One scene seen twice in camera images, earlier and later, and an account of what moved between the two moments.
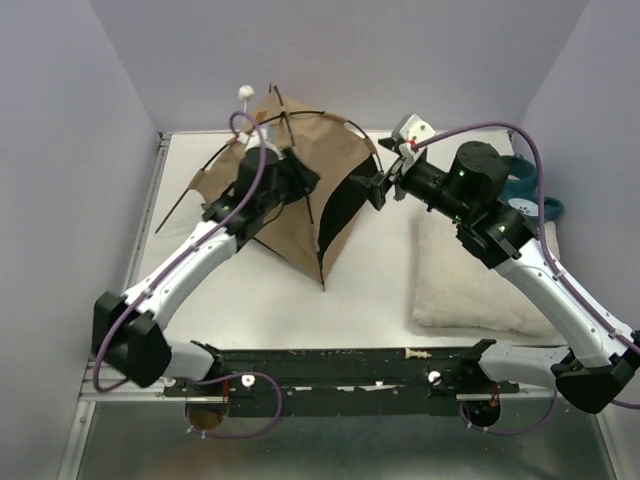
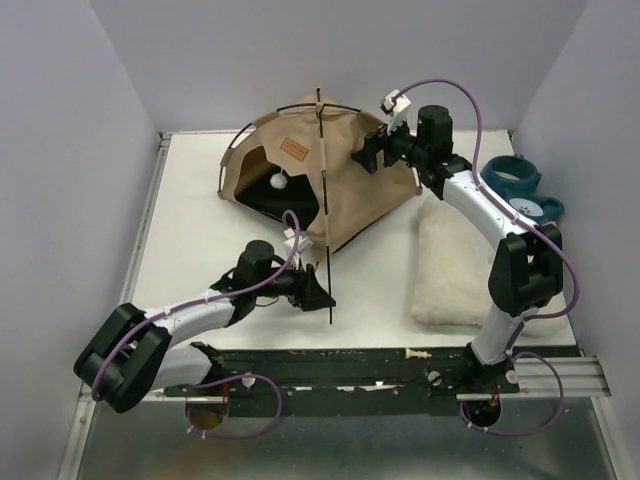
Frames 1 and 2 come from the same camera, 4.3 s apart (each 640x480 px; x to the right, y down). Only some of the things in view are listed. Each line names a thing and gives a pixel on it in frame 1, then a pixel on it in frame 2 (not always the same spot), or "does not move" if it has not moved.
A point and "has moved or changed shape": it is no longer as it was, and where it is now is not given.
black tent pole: (261, 124) to (281, 109)
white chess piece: (409, 353) does not move
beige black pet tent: (309, 231) has moved or changed shape
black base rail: (335, 381) does not move
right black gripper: (374, 186) to (373, 143)
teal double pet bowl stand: (522, 190) does not move
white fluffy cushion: (455, 286) does not move
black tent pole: (313, 228) to (319, 99)
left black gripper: (300, 180) to (308, 293)
